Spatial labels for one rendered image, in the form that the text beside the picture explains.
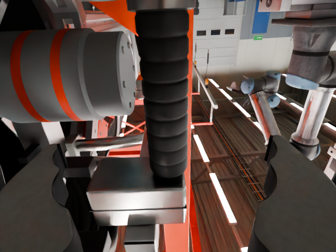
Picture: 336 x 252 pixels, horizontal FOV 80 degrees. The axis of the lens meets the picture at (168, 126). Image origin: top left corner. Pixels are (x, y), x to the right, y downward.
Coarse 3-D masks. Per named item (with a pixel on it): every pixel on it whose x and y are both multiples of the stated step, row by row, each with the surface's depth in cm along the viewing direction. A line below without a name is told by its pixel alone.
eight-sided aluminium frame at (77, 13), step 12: (48, 0) 45; (60, 0) 46; (72, 0) 45; (60, 12) 48; (72, 12) 48; (84, 12) 51; (60, 24) 49; (84, 24) 52; (96, 120) 57; (72, 132) 54; (96, 132) 57
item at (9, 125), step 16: (0, 0) 38; (16, 0) 44; (32, 0) 45; (0, 16) 38; (16, 16) 47; (32, 16) 47; (0, 128) 39; (64, 128) 56; (0, 144) 53; (16, 144) 43; (0, 160) 50; (16, 160) 50; (0, 176) 37
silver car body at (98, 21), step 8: (88, 16) 111; (96, 16) 125; (104, 16) 143; (72, 24) 92; (88, 24) 111; (96, 24) 125; (104, 24) 142; (112, 24) 164; (120, 24) 192; (128, 32) 241; (136, 40) 336; (136, 48) 280; (136, 56) 278; (136, 64) 278; (136, 72) 283; (120, 120) 198; (112, 128) 239; (120, 128) 210; (112, 136) 202; (96, 152) 212; (104, 152) 197
